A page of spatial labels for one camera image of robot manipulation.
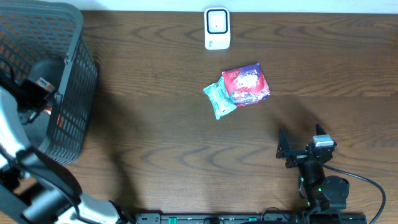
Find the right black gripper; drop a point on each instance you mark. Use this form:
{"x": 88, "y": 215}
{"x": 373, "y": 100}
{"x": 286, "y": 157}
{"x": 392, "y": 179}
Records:
{"x": 300, "y": 155}

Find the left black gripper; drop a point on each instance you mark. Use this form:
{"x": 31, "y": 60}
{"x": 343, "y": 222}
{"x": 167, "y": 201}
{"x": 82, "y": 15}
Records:
{"x": 28, "y": 101}

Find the orange snack packet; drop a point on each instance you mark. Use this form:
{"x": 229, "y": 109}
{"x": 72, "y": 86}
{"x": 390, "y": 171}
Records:
{"x": 47, "y": 86}

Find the red purple snack bag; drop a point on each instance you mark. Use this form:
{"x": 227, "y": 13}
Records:
{"x": 246, "y": 85}

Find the teal snack packet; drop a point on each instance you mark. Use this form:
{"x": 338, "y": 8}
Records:
{"x": 218, "y": 95}

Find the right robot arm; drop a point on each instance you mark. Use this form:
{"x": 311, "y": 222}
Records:
{"x": 325, "y": 195}

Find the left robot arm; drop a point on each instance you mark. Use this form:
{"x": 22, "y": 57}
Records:
{"x": 35, "y": 188}

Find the white barcode scanner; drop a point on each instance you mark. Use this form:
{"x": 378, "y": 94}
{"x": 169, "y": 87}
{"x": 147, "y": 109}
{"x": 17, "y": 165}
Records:
{"x": 217, "y": 28}

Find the grey plastic mesh basket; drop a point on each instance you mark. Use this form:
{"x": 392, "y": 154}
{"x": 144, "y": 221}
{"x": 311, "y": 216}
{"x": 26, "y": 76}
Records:
{"x": 45, "y": 39}

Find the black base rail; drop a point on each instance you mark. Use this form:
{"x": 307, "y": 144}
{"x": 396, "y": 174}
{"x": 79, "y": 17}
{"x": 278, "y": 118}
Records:
{"x": 269, "y": 217}

